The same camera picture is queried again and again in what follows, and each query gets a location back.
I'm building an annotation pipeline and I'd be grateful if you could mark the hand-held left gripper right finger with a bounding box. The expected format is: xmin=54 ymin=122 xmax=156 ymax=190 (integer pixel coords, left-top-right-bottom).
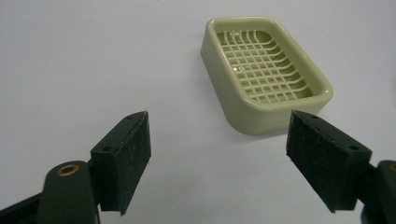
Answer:
xmin=285 ymin=109 xmax=373 ymax=214

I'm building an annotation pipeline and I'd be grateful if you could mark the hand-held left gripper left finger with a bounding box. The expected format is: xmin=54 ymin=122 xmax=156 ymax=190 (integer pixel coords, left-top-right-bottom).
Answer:
xmin=90 ymin=110 xmax=152 ymax=217

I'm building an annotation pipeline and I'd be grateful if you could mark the pale green soap dish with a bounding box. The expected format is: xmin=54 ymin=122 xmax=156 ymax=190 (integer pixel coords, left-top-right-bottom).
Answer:
xmin=200 ymin=16 xmax=334 ymax=136

